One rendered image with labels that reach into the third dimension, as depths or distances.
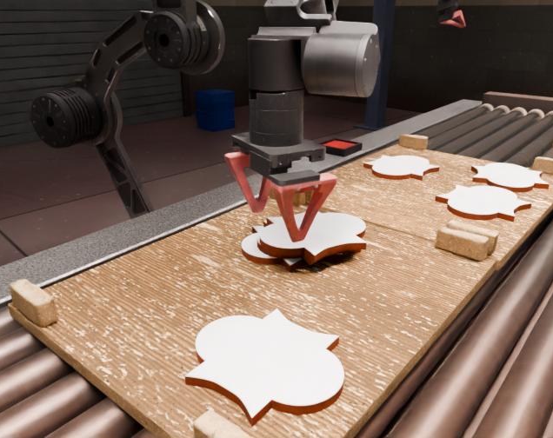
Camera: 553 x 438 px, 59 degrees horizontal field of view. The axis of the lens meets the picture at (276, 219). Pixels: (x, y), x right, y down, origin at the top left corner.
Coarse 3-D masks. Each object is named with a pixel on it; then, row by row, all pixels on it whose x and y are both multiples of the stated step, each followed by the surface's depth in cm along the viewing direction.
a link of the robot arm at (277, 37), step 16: (272, 32) 48; (288, 32) 47; (304, 32) 46; (256, 48) 47; (272, 48) 46; (288, 48) 46; (304, 48) 45; (256, 64) 47; (272, 64) 47; (288, 64) 47; (256, 80) 48; (272, 80) 47; (288, 80) 47
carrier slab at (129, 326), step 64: (128, 256) 58; (192, 256) 58; (384, 256) 58; (448, 256) 58; (64, 320) 46; (128, 320) 46; (192, 320) 46; (320, 320) 46; (384, 320) 46; (448, 320) 47; (128, 384) 38; (384, 384) 38
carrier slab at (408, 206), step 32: (448, 160) 95; (480, 160) 95; (352, 192) 78; (384, 192) 78; (416, 192) 78; (448, 192) 78; (544, 192) 78; (384, 224) 67; (416, 224) 67; (480, 224) 67; (512, 224) 67
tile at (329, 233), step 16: (272, 224) 59; (320, 224) 59; (336, 224) 59; (352, 224) 59; (272, 240) 55; (288, 240) 55; (304, 240) 55; (320, 240) 55; (336, 240) 55; (352, 240) 55; (320, 256) 53
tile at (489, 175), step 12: (480, 168) 87; (492, 168) 87; (504, 168) 87; (516, 168) 87; (480, 180) 82; (492, 180) 81; (504, 180) 81; (516, 180) 81; (528, 180) 81; (540, 180) 81
